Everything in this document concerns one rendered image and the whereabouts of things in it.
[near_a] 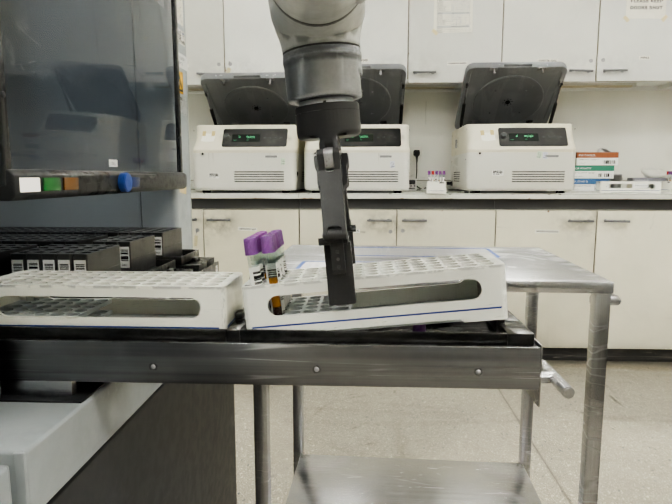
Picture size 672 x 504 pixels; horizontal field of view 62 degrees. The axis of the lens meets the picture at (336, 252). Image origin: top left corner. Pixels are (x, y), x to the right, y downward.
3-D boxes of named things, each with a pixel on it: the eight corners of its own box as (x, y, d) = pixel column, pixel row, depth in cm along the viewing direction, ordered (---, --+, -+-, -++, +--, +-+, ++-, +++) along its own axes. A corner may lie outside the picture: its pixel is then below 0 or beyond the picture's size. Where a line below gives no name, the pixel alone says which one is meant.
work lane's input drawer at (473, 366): (-62, 398, 65) (-69, 322, 64) (12, 359, 79) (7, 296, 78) (581, 410, 62) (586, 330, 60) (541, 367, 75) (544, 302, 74)
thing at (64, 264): (96, 280, 92) (94, 244, 91) (109, 281, 91) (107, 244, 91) (58, 296, 80) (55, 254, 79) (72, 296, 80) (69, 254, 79)
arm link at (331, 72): (361, 57, 69) (365, 107, 70) (287, 65, 69) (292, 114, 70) (360, 39, 60) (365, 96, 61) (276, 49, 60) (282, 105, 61)
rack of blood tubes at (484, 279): (246, 340, 64) (239, 287, 64) (261, 318, 74) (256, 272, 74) (509, 318, 63) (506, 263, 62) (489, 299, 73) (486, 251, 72)
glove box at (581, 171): (572, 178, 327) (572, 165, 326) (564, 178, 340) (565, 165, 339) (613, 178, 326) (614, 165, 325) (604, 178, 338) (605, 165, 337)
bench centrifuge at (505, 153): (466, 193, 292) (470, 55, 283) (449, 190, 353) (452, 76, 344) (576, 193, 289) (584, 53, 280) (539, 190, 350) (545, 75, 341)
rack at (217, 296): (-25, 336, 66) (-30, 284, 65) (25, 315, 76) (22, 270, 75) (226, 340, 65) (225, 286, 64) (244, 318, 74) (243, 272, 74)
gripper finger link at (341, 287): (350, 240, 62) (350, 241, 62) (356, 302, 63) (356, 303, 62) (323, 242, 63) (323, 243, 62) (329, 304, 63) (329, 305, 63)
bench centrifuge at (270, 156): (192, 193, 299) (187, 67, 291) (224, 190, 361) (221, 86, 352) (296, 193, 295) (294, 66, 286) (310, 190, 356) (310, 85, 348)
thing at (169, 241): (173, 255, 122) (172, 227, 121) (183, 255, 121) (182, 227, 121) (152, 263, 110) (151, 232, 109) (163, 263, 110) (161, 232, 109)
